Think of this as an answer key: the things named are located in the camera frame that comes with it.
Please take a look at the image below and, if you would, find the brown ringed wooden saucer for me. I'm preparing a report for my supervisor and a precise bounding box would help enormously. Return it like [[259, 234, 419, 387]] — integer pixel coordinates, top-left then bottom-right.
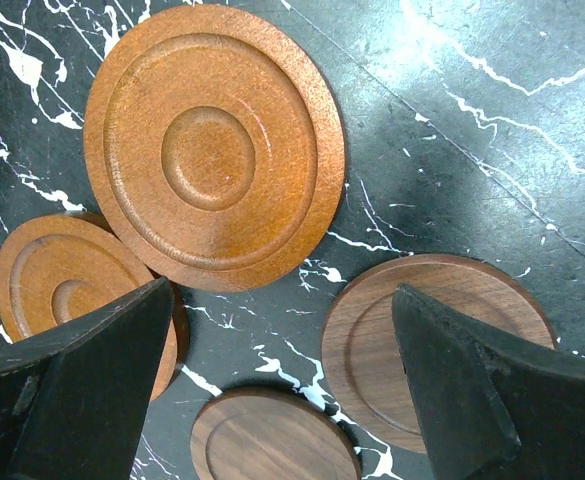
[[84, 4, 346, 292]]

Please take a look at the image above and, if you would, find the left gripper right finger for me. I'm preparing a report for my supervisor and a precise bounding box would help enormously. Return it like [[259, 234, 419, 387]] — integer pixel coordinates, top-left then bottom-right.
[[392, 284, 585, 479]]

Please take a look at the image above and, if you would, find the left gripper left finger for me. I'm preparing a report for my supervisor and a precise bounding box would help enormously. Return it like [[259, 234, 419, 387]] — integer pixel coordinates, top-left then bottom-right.
[[0, 278, 174, 479]]

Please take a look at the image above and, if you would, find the orange ringed wooden saucer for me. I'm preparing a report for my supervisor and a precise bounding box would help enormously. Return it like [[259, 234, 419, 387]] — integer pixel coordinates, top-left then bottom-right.
[[0, 213, 189, 404]]

